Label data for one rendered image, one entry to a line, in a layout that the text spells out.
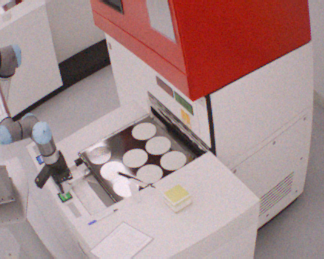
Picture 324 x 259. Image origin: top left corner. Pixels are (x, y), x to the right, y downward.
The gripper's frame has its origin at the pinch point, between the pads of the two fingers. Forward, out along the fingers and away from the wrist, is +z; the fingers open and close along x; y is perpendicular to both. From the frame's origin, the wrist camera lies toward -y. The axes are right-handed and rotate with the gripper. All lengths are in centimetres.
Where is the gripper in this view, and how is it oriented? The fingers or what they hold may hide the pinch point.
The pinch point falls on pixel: (62, 194)
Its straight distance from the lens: 197.2
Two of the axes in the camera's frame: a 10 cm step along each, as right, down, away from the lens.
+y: 8.3, -4.6, 3.1
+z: 1.4, 7.2, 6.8
